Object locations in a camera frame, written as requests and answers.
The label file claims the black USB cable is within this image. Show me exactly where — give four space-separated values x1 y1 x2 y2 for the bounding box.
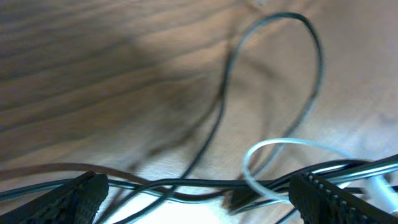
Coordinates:
93 11 325 224
0 154 398 224

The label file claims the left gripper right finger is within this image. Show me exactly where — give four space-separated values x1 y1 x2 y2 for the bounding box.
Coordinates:
289 172 397 224

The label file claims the white cable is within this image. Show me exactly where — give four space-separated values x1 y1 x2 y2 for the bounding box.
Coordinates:
242 138 398 215

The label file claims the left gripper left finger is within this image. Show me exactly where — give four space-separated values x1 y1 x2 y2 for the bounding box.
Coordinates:
1 171 109 224

